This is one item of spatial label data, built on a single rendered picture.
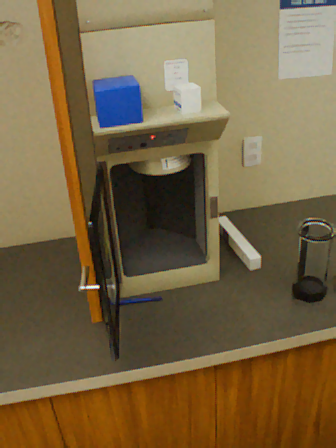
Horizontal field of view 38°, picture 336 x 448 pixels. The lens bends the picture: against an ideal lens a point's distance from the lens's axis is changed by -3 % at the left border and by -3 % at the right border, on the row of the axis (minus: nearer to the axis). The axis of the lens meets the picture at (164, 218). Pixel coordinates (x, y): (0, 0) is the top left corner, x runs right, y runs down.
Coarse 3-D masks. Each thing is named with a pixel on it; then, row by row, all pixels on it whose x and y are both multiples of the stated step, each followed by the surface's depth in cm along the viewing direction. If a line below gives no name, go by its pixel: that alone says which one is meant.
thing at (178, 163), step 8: (152, 160) 133; (160, 160) 133; (168, 160) 133; (176, 160) 134; (184, 160) 136; (136, 168) 136; (144, 168) 134; (152, 168) 133; (160, 168) 133; (168, 168) 133; (176, 168) 134; (184, 168) 136
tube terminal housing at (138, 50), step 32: (96, 32) 111; (128, 32) 112; (160, 32) 114; (192, 32) 115; (96, 64) 114; (128, 64) 116; (160, 64) 118; (192, 64) 119; (160, 96) 121; (96, 160) 126; (128, 160) 128; (128, 288) 148; (160, 288) 150
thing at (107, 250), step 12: (96, 180) 116; (96, 192) 111; (108, 228) 130; (96, 240) 104; (108, 240) 127; (108, 252) 125; (96, 264) 104; (108, 264) 123; (108, 276) 120; (108, 324) 112; (108, 336) 114
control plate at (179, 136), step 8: (128, 136) 115; (136, 136) 116; (144, 136) 117; (160, 136) 119; (168, 136) 119; (176, 136) 120; (184, 136) 121; (112, 144) 118; (120, 144) 119; (128, 144) 120; (136, 144) 120; (152, 144) 122; (160, 144) 123; (168, 144) 124; (176, 144) 125; (112, 152) 122
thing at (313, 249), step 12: (300, 228) 134; (312, 228) 139; (324, 228) 137; (300, 240) 135; (300, 252) 136; (312, 252) 133; (324, 252) 133; (300, 264) 138; (312, 264) 135; (324, 264) 135; (300, 276) 139; (312, 276) 137; (324, 276) 138; (300, 288) 141; (312, 288) 139; (324, 288) 141
